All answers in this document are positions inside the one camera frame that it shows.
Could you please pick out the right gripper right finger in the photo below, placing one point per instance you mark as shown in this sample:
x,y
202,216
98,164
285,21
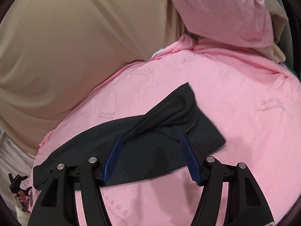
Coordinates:
x,y
246,203

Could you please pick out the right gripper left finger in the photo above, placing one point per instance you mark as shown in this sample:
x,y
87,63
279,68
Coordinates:
x,y
56,204

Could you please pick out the pink pillow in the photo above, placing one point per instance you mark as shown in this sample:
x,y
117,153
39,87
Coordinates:
x,y
242,23

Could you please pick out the silver satin curtain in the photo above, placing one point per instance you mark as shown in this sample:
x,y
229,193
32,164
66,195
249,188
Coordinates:
x,y
14,160

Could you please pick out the dark grey pants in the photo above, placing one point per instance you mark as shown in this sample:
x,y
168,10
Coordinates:
x,y
151,142

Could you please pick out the beige duvet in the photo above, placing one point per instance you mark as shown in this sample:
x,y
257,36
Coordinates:
x,y
55,52

